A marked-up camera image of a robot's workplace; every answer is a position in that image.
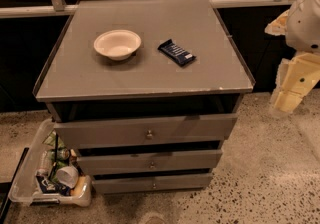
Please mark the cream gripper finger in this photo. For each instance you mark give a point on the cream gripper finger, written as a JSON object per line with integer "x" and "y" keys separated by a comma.
{"x": 278, "y": 26}
{"x": 284, "y": 101}

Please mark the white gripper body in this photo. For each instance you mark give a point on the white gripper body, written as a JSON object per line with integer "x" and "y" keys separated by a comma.
{"x": 305, "y": 28}

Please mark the grey top drawer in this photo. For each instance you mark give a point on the grey top drawer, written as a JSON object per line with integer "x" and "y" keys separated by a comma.
{"x": 145, "y": 131}

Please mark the grey drawer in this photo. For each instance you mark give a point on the grey drawer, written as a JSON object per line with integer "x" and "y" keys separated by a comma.
{"x": 149, "y": 162}
{"x": 145, "y": 131}
{"x": 156, "y": 183}

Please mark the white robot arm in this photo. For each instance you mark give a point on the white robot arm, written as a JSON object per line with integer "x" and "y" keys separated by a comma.
{"x": 300, "y": 25}

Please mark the grey middle drawer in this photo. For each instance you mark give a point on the grey middle drawer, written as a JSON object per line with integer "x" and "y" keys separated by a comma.
{"x": 149, "y": 162}

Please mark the grey drawer cabinet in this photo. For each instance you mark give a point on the grey drawer cabinet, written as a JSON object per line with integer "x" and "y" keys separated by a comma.
{"x": 79, "y": 84}

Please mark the grey bottom drawer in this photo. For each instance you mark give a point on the grey bottom drawer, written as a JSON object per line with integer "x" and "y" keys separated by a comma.
{"x": 156, "y": 183}

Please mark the dark blue snack bar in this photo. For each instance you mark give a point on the dark blue snack bar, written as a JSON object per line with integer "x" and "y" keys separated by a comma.
{"x": 179, "y": 55}

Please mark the yellow sponge in bin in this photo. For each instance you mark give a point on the yellow sponge in bin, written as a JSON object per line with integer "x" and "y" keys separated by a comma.
{"x": 80, "y": 187}

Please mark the green can in bin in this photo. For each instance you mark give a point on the green can in bin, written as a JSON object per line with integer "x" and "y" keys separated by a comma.
{"x": 62, "y": 154}

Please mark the white cup in bin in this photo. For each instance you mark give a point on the white cup in bin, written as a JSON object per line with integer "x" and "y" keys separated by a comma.
{"x": 68, "y": 176}

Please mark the blue snack bag in bin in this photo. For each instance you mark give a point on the blue snack bag in bin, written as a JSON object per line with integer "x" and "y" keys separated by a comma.
{"x": 48, "y": 187}

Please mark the clear plastic bin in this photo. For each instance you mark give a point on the clear plastic bin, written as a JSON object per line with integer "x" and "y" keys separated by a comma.
{"x": 38, "y": 163}

